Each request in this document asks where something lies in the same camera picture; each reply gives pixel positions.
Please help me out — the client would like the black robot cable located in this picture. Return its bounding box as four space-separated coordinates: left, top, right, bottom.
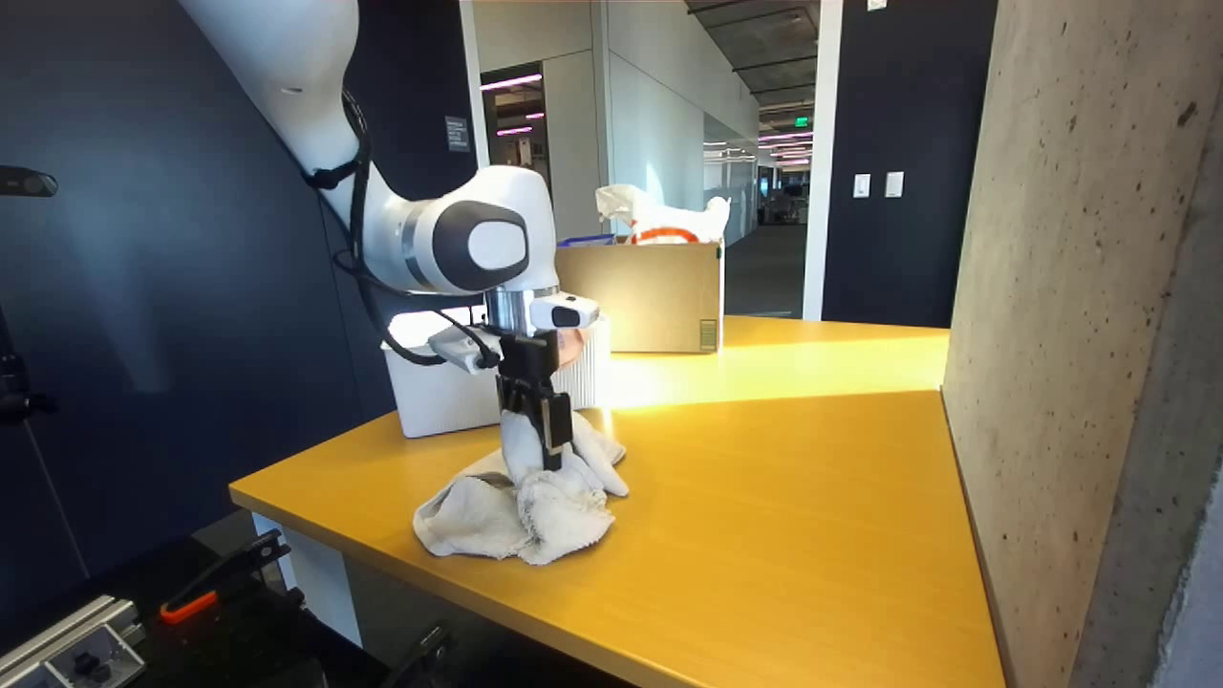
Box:
301 73 509 375

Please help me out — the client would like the aluminium rail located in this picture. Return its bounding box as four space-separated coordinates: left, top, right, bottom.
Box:
0 593 147 688

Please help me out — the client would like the peach pink cloth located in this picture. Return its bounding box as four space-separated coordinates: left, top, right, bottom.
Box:
549 324 594 375

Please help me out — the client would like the grey concrete pillar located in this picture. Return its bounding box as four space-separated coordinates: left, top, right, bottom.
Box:
941 0 1223 688

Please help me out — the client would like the white ribbed plastic basket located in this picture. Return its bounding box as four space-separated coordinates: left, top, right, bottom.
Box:
379 310 616 441

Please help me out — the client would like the white table leg panel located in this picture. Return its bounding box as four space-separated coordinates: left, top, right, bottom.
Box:
249 511 367 645

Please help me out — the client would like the black wall bracket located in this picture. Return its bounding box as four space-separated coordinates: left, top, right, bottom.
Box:
0 163 60 202

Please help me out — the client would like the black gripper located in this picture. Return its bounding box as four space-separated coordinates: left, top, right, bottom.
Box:
498 324 579 476

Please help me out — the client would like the beige towel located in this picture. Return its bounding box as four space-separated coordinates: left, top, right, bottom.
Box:
408 402 632 571

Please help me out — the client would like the orange-handled clamp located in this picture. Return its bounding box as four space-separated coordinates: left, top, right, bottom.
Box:
158 530 290 632

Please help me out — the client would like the brown cardboard box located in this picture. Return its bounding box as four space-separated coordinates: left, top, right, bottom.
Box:
556 236 727 360

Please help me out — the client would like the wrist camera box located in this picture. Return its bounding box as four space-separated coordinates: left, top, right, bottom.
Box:
529 291 605 334

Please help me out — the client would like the white plastic bag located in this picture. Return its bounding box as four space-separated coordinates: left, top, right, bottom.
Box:
594 180 737 250

